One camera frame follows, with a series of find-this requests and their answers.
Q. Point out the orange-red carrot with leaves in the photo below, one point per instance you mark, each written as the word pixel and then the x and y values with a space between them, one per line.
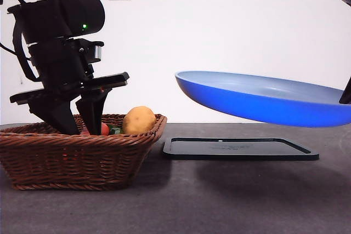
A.
pixel 105 129

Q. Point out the brown wicker basket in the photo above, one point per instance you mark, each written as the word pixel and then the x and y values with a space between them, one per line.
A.
pixel 76 162

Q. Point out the light blue round plate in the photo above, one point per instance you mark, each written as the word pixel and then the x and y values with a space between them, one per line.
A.
pixel 260 105

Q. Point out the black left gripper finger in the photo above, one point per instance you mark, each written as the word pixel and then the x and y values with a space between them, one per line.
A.
pixel 59 116
pixel 93 110

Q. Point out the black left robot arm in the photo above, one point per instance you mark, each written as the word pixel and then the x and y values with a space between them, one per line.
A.
pixel 68 12

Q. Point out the yellow-brown potato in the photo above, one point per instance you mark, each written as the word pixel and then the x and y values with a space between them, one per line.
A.
pixel 138 120

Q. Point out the green vegetable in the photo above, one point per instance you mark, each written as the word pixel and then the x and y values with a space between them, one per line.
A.
pixel 115 130

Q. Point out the dark rectangular tray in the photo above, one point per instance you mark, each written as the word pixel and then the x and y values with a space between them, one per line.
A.
pixel 233 150

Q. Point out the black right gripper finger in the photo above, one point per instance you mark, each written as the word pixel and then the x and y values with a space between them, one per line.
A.
pixel 346 94

